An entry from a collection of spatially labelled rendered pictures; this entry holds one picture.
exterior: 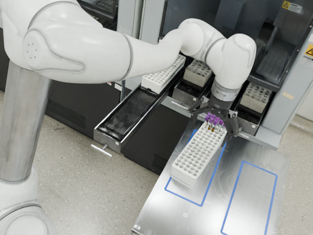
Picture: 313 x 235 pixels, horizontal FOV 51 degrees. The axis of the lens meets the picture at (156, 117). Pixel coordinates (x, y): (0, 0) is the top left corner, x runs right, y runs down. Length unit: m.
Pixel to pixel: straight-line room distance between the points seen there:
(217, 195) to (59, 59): 0.83
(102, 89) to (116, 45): 1.29
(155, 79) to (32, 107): 0.83
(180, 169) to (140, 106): 0.43
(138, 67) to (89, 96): 1.35
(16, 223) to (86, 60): 0.53
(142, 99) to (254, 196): 0.65
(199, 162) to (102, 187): 1.05
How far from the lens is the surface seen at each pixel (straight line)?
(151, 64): 0.71
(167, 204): 1.16
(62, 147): 2.35
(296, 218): 2.40
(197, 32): 1.04
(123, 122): 1.40
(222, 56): 1.01
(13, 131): 0.88
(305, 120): 2.99
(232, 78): 1.01
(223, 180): 1.28
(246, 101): 1.60
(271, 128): 1.68
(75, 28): 0.60
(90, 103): 2.04
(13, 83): 0.81
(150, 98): 1.53
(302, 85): 1.51
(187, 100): 1.62
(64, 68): 0.58
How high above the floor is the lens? 1.81
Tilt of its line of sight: 44 degrees down
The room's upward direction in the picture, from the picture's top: 12 degrees clockwise
